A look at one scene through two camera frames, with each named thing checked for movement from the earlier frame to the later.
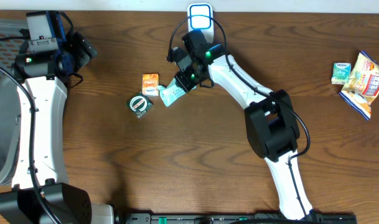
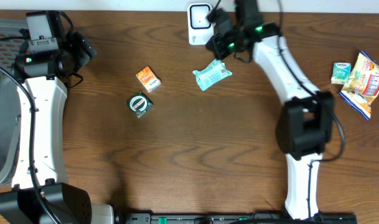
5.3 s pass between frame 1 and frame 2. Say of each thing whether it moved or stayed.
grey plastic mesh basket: stayed
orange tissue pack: moved
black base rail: stayed
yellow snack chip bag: stayed
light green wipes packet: moved
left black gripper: stayed
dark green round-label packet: stayed
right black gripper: moved
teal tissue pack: stayed
